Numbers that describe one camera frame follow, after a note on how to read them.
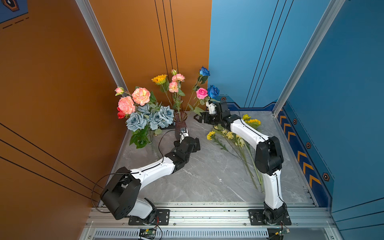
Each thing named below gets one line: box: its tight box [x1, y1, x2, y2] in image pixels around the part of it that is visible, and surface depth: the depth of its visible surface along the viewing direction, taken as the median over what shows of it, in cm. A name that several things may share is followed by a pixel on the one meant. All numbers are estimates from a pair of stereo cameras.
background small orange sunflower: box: [151, 74, 173, 106], surface depth 84 cm
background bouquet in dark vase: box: [115, 67, 220, 140], surface depth 80 cm
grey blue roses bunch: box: [125, 103, 175, 149], surface depth 72 cm
